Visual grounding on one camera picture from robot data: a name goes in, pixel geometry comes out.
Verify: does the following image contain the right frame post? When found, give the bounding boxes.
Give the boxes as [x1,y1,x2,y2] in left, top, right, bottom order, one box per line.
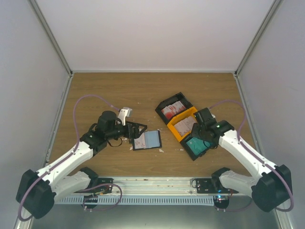
[234,0,284,77]

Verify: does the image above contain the left frame post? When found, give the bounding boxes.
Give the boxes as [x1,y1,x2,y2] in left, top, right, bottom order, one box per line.
[27,0,73,77]

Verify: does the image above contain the grey cable duct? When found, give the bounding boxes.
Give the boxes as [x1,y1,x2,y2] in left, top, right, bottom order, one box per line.
[54,195,215,206]

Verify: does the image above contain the black bin left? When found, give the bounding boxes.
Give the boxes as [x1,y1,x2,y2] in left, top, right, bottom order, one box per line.
[155,92,193,125]

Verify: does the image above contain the red white cards stack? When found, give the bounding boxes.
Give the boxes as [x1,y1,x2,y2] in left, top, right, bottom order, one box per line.
[161,101,186,120]

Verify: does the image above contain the aluminium front rail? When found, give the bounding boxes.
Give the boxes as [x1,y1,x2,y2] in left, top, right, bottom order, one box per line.
[28,176,284,197]

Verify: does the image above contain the frame post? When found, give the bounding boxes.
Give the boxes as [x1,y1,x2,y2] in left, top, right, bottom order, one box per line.
[234,0,284,77]
[27,0,73,77]

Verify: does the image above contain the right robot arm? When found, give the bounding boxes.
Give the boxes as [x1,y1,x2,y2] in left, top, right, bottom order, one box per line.
[191,108,294,212]

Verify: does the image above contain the orange bin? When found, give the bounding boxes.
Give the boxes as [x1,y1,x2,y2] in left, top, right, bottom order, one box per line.
[167,107,197,142]

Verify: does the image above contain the white red VIP card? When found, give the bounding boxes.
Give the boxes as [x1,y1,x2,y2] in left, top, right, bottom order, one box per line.
[134,134,146,150]

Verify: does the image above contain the black leather card holder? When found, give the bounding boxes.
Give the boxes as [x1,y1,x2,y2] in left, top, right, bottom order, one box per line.
[132,130,162,151]

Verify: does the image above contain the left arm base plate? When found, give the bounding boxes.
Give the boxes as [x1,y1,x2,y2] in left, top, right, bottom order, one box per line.
[77,177,113,195]

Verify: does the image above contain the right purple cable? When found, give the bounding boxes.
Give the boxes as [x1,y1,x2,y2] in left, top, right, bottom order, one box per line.
[207,99,295,212]

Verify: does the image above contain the teal cards stack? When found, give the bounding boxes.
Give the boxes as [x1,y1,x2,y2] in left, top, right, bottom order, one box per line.
[186,138,211,156]

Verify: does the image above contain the white pink cards stack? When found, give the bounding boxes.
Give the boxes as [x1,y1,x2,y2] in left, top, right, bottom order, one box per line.
[174,116,196,136]

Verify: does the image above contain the black bin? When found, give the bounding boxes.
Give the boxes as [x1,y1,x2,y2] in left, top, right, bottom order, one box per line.
[155,92,193,125]
[180,135,211,161]

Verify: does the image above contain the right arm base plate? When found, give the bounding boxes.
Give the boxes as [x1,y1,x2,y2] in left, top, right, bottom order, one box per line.
[194,178,222,194]

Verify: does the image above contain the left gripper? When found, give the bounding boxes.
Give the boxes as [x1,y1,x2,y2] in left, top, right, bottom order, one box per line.
[106,121,147,140]

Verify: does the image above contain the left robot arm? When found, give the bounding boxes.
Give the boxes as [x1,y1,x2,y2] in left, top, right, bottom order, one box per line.
[16,107,144,221]

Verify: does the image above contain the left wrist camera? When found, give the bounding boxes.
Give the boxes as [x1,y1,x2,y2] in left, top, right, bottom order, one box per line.
[118,107,132,126]

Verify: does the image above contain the black bin right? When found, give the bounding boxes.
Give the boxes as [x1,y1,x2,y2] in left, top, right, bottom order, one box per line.
[180,135,211,161]

